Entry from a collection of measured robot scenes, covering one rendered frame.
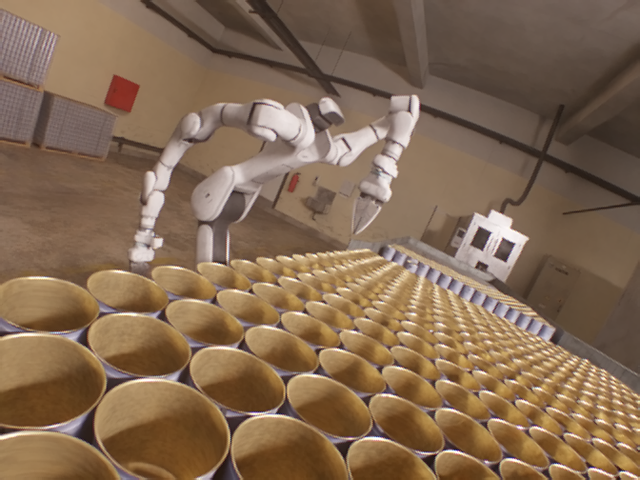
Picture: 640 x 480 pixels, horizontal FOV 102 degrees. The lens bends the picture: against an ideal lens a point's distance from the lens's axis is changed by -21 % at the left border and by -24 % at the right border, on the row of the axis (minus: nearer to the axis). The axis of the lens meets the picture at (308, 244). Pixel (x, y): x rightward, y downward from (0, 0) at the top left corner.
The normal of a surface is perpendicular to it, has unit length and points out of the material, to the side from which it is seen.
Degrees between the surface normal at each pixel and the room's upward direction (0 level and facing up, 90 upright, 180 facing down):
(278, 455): 88
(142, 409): 89
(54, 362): 89
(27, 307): 90
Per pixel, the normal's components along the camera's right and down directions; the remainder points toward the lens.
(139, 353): 0.23, 0.27
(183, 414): -0.07, 0.15
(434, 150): -0.37, 0.04
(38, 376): 0.52, 0.37
